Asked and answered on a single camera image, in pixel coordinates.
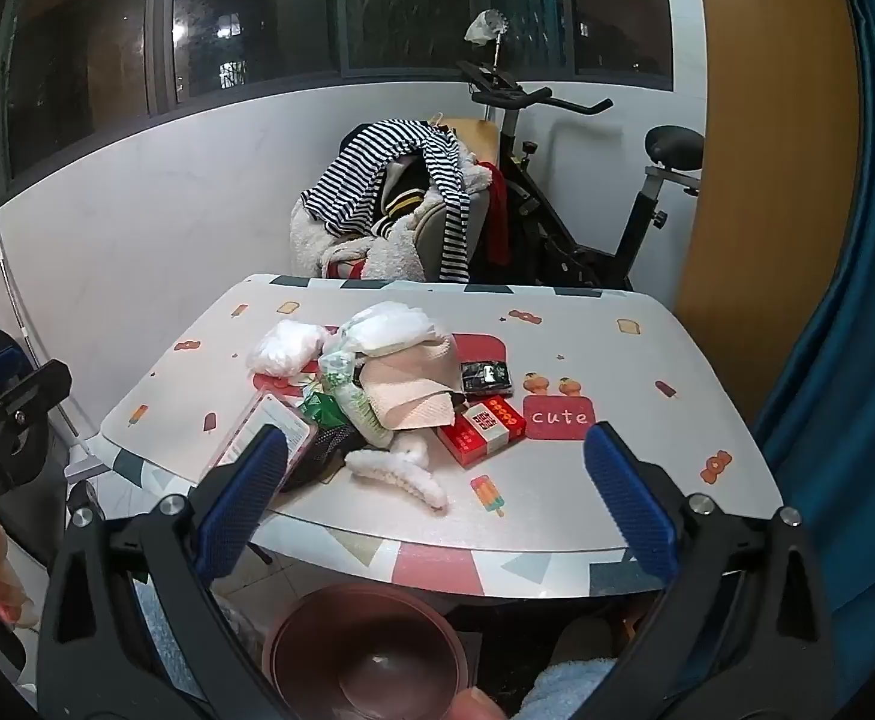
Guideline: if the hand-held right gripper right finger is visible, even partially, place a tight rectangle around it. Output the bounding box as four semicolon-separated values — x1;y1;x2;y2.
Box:
583;421;839;720

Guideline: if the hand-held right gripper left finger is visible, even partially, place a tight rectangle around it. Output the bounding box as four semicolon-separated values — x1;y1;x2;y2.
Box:
36;424;292;720

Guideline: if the black striped sock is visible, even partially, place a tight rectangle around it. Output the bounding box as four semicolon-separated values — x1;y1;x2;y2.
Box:
279;424;367;492

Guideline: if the clear plastic blister pack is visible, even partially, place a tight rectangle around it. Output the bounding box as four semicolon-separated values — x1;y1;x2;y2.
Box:
208;382;333;481

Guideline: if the green packet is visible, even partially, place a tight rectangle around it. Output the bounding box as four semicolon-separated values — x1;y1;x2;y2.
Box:
298;351;397;451

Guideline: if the white plastic bag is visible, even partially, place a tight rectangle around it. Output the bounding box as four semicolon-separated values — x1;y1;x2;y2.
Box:
246;319;329;377

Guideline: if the white hair claw clip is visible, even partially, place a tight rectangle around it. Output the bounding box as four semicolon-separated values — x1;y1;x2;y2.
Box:
345;437;449;515

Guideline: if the red cigarette box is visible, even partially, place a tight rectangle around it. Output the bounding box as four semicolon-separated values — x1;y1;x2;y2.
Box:
437;395;528;477

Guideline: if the small black packet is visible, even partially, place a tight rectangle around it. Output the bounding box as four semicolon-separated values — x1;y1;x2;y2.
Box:
459;360;515;396

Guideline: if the pink paper towel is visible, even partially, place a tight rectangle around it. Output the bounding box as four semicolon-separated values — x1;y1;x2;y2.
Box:
354;334;468;432

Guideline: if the brown round bin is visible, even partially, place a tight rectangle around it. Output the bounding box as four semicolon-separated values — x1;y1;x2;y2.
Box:
261;583;476;720

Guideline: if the white wad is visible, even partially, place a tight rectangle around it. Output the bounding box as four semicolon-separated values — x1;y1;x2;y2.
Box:
336;301;449;357

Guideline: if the person's right hand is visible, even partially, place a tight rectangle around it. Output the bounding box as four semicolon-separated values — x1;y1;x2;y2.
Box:
448;686;513;720

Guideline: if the folding table with patterned cover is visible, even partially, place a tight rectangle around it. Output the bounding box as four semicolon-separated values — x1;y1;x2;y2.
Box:
98;274;783;601

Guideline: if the white mop rod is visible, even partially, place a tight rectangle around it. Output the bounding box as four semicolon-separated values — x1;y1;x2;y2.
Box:
0;208;109;485

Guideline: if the blue curtain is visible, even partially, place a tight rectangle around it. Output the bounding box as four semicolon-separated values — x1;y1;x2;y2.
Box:
752;0;875;616

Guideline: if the black exercise bike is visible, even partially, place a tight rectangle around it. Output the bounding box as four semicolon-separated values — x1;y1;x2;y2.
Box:
456;60;708;290

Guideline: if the white fluffy cloth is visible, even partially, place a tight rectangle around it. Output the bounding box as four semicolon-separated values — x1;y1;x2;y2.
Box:
289;202;427;286

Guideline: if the red cloth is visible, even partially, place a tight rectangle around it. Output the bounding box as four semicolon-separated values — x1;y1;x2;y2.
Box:
474;160;513;267

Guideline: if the wooden door panel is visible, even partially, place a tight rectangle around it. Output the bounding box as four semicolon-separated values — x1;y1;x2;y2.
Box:
673;0;862;413

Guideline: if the black garment with yellow stripes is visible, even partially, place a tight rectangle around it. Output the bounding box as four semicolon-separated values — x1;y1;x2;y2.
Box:
373;154;438;237

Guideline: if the black white striped shirt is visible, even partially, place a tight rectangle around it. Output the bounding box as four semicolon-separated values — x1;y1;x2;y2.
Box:
300;120;476;284

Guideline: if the beige chair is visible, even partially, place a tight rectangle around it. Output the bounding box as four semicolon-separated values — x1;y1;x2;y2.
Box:
411;116;500;284

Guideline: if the white bag on bike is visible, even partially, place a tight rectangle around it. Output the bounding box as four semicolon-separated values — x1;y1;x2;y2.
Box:
465;7;509;46

